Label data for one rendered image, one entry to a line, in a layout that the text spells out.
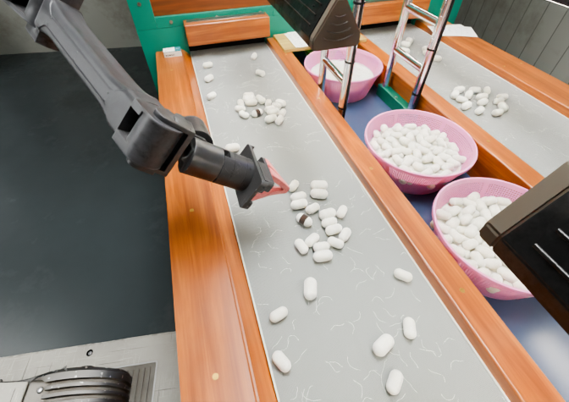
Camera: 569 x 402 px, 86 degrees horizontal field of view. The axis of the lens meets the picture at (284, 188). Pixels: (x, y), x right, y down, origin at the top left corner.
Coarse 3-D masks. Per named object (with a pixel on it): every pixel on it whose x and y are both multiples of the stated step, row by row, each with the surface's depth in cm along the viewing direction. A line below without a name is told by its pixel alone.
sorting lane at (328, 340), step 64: (256, 64) 110; (256, 128) 84; (320, 128) 84; (256, 256) 56; (384, 256) 56; (320, 320) 49; (384, 320) 49; (448, 320) 49; (320, 384) 43; (384, 384) 43; (448, 384) 43
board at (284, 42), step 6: (276, 36) 118; (282, 36) 118; (360, 36) 118; (282, 42) 114; (288, 42) 114; (360, 42) 116; (282, 48) 112; (288, 48) 110; (294, 48) 110; (300, 48) 111; (306, 48) 111
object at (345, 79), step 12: (360, 0) 65; (360, 12) 66; (360, 24) 68; (348, 48) 73; (324, 60) 88; (348, 60) 75; (324, 72) 92; (336, 72) 83; (348, 72) 77; (324, 84) 95; (348, 84) 79; (348, 96) 82
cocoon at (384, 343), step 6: (384, 336) 45; (390, 336) 45; (378, 342) 45; (384, 342) 44; (390, 342) 45; (378, 348) 44; (384, 348) 44; (390, 348) 44; (378, 354) 44; (384, 354) 44
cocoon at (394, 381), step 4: (392, 372) 42; (396, 372) 42; (400, 372) 42; (392, 376) 42; (396, 376) 42; (400, 376) 42; (388, 380) 42; (392, 380) 41; (396, 380) 41; (400, 380) 41; (388, 384) 41; (392, 384) 41; (396, 384) 41; (400, 384) 41; (388, 388) 41; (392, 388) 41; (396, 388) 41; (400, 388) 41; (392, 392) 41; (396, 392) 41
